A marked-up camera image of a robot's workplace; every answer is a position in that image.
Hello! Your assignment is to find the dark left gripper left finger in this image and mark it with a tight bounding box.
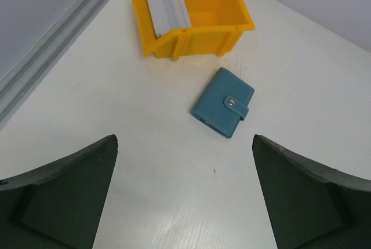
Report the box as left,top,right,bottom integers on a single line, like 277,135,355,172
1,134,118,248

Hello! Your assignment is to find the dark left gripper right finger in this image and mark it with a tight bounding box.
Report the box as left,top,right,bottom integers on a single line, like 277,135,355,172
252,135,370,248

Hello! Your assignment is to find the blue leather card holder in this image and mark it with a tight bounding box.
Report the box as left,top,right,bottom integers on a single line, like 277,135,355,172
190,67,254,138

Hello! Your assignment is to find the yellow plastic bin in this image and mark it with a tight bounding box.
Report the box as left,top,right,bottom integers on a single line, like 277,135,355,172
132,0,255,60

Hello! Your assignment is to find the stack of white cards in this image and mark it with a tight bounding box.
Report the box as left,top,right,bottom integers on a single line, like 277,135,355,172
147,0,192,38

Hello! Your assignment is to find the aluminium frame rail left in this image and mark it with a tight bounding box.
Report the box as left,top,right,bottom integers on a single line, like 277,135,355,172
1,0,109,127

